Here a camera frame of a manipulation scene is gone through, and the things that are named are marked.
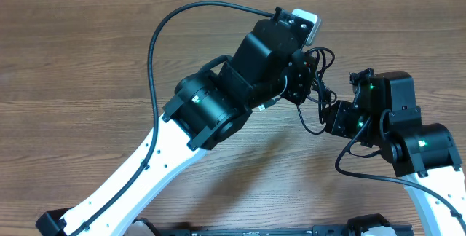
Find black usb cable thin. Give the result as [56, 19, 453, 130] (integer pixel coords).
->
[258, 76, 288, 111]

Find black usb cable thick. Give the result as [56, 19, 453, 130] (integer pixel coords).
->
[298, 47, 337, 125]

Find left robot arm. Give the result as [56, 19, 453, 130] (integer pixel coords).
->
[36, 15, 320, 235]

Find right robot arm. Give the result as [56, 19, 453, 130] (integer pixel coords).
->
[323, 68, 465, 235]

